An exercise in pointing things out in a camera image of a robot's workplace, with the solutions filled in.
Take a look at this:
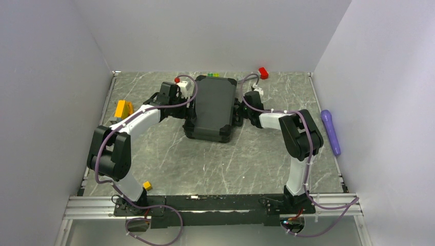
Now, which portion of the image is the black poker chip case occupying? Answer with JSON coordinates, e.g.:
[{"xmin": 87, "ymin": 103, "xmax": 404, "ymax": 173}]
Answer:
[{"xmin": 183, "ymin": 75, "xmax": 237, "ymax": 143}]

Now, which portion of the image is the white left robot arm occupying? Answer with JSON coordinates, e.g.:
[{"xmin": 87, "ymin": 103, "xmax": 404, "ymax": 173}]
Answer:
[{"xmin": 87, "ymin": 77, "xmax": 199, "ymax": 215}]

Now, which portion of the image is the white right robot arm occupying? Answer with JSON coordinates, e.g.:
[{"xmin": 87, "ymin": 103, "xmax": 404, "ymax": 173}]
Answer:
[{"xmin": 237, "ymin": 91, "xmax": 324, "ymax": 213}]

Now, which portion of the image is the red headed toy hammer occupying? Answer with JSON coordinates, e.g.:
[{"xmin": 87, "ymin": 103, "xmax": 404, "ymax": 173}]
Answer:
[{"xmin": 238, "ymin": 67, "xmax": 269, "ymax": 84}]

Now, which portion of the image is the yellow orange duplo brick tower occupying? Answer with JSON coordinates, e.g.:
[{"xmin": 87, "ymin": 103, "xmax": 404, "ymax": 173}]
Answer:
[{"xmin": 109, "ymin": 100, "xmax": 134, "ymax": 124}]

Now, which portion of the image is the small yellow cube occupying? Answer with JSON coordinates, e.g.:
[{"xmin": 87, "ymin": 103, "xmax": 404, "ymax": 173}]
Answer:
[{"xmin": 143, "ymin": 181, "xmax": 153, "ymax": 191}]

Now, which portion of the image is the purple cylindrical flashlight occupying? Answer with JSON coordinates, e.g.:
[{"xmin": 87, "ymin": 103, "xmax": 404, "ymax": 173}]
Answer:
[{"xmin": 321, "ymin": 110, "xmax": 341, "ymax": 156}]

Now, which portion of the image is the black base crossbar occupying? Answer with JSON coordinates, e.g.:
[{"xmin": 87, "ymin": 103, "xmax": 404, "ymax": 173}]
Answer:
[{"xmin": 113, "ymin": 193, "xmax": 316, "ymax": 229}]

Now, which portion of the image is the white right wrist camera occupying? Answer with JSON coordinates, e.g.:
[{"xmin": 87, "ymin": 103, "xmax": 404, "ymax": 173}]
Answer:
[{"xmin": 251, "ymin": 87, "xmax": 264, "ymax": 97}]

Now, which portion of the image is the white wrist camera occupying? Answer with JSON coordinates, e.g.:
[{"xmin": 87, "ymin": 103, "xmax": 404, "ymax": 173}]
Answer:
[
  {"xmin": 174, "ymin": 77, "xmax": 194, "ymax": 98},
  {"xmin": 251, "ymin": 87, "xmax": 264, "ymax": 97}
]

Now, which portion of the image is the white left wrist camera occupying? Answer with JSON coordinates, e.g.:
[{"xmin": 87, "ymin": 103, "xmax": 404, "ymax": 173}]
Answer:
[{"xmin": 174, "ymin": 77, "xmax": 194, "ymax": 98}]

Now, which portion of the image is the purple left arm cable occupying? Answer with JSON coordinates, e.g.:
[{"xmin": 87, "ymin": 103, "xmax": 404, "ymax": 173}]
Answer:
[{"xmin": 93, "ymin": 74, "xmax": 199, "ymax": 246}]

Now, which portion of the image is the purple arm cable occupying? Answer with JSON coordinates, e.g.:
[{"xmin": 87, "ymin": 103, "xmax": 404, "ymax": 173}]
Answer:
[
  {"xmin": 240, "ymin": 73, "xmax": 360, "ymax": 238},
  {"xmin": 93, "ymin": 74, "xmax": 199, "ymax": 246}
]

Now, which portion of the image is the aluminium frame rail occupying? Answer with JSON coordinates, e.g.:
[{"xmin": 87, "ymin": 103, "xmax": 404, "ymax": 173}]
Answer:
[{"xmin": 63, "ymin": 196, "xmax": 115, "ymax": 220}]

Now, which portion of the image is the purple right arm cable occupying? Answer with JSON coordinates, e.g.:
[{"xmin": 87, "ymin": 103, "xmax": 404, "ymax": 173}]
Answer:
[{"xmin": 240, "ymin": 73, "xmax": 360, "ymax": 238}]

